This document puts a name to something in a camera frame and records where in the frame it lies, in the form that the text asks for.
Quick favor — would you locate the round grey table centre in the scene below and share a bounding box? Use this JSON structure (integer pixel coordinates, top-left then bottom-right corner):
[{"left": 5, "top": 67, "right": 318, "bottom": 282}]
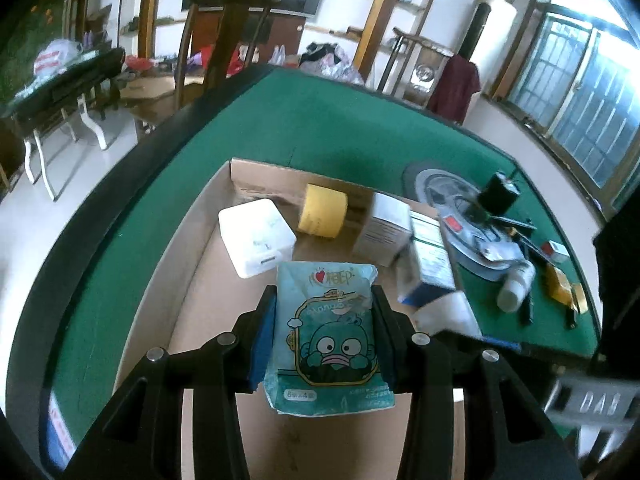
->
[{"left": 402, "top": 162, "right": 517, "bottom": 282}]

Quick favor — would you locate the dark wooden chair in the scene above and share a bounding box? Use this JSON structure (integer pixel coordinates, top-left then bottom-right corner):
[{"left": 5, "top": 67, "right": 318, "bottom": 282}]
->
[{"left": 174, "top": 0, "right": 281, "bottom": 110}]

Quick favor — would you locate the dark side table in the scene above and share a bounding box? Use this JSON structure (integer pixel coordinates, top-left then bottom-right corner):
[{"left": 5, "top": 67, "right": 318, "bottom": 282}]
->
[{"left": 1, "top": 47, "right": 126, "bottom": 200}]

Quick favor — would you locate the white square case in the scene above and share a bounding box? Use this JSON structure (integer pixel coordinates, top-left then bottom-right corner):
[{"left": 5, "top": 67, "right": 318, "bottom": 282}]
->
[{"left": 218, "top": 198, "right": 296, "bottom": 278}]

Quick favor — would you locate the white carton box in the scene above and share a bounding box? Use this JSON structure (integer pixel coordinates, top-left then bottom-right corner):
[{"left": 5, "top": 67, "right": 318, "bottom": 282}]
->
[{"left": 352, "top": 192, "right": 412, "bottom": 268}]

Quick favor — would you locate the purple-tipped black marker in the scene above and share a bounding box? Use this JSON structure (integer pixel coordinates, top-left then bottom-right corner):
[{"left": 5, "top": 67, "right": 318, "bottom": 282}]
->
[{"left": 518, "top": 292, "right": 534, "bottom": 326}]

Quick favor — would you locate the white pill bottle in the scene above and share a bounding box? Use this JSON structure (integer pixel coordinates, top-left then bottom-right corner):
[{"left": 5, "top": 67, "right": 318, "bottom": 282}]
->
[{"left": 497, "top": 260, "right": 536, "bottom": 313}]

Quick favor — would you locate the yellow-tipped black marker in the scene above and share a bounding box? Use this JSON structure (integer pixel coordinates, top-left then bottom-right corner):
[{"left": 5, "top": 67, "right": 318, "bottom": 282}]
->
[{"left": 508, "top": 228, "right": 551, "bottom": 264}]

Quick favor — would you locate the grey red-ended box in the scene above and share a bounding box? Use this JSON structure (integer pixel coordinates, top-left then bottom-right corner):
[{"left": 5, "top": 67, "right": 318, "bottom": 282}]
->
[{"left": 540, "top": 240, "right": 570, "bottom": 264}]

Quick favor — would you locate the wooden chair with red cloth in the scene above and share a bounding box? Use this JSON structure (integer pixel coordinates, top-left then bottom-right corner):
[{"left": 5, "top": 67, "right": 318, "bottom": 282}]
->
[{"left": 378, "top": 27, "right": 480, "bottom": 126}]

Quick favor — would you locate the teal cartoon tissue pack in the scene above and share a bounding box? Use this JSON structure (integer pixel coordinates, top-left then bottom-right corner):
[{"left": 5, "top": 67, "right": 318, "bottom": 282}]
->
[{"left": 264, "top": 261, "right": 395, "bottom": 417}]

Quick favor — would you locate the yellow packet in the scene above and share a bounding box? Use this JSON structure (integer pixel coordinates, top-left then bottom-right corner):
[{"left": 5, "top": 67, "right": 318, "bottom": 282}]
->
[{"left": 546, "top": 264, "right": 589, "bottom": 314}]

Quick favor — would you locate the white green medicine box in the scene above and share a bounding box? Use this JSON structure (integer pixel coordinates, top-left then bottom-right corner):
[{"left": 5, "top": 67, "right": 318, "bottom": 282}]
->
[{"left": 396, "top": 211, "right": 457, "bottom": 308}]

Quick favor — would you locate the red item plastic bag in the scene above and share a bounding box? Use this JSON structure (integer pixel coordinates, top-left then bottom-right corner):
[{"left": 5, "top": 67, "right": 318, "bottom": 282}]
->
[{"left": 474, "top": 238, "right": 524, "bottom": 263}]

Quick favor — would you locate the black stepper motor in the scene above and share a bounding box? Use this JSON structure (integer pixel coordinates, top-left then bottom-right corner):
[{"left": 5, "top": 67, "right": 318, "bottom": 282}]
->
[{"left": 476, "top": 171, "right": 521, "bottom": 217}]

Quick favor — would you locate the yellow tape roll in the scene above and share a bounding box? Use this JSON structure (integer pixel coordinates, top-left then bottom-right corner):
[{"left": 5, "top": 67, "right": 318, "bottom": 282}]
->
[{"left": 297, "top": 184, "right": 348, "bottom": 238}]

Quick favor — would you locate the brown cardboard box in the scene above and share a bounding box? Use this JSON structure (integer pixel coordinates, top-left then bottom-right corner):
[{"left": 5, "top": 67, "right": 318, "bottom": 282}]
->
[{"left": 112, "top": 157, "right": 469, "bottom": 480}]

